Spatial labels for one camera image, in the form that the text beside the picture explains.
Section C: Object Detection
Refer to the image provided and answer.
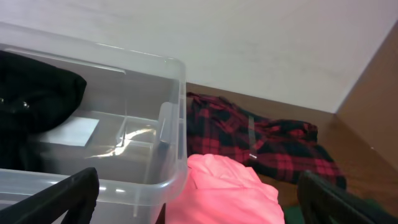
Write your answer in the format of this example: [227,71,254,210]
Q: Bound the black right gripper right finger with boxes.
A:
[297,171,397,224]

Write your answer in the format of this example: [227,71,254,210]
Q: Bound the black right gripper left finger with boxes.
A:
[1,167,100,224]

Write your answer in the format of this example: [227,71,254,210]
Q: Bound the clear plastic storage container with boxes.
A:
[1,23,187,223]

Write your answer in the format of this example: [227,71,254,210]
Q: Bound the black trousers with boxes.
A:
[1,51,87,172]

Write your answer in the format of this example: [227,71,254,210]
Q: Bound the white label in container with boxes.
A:
[38,116,99,147]

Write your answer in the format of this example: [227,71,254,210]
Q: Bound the dark green folded garment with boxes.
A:
[283,198,384,224]

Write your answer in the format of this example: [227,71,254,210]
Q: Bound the red plaid flannel shirt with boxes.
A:
[187,93,347,189]

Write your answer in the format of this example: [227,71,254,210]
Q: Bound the pink folded garment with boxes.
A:
[165,154,285,224]

